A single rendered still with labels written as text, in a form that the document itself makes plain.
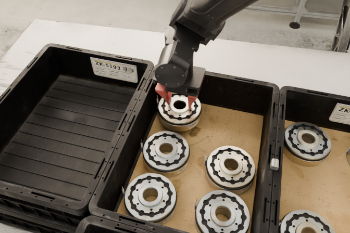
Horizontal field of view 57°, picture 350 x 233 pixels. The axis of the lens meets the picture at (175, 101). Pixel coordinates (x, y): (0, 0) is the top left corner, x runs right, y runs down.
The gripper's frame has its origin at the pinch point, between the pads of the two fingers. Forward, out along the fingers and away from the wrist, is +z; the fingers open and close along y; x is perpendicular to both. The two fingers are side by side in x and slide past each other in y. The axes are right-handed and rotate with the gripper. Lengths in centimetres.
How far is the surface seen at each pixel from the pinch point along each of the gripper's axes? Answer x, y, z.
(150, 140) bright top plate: -10.2, -4.1, 2.9
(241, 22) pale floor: 174, 3, 88
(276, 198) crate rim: -20.4, 22.8, -3.3
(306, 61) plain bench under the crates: 48, 33, 19
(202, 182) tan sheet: -15.3, 9.2, 6.4
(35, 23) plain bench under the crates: 43, -72, 17
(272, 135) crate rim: -7.0, 21.1, -3.5
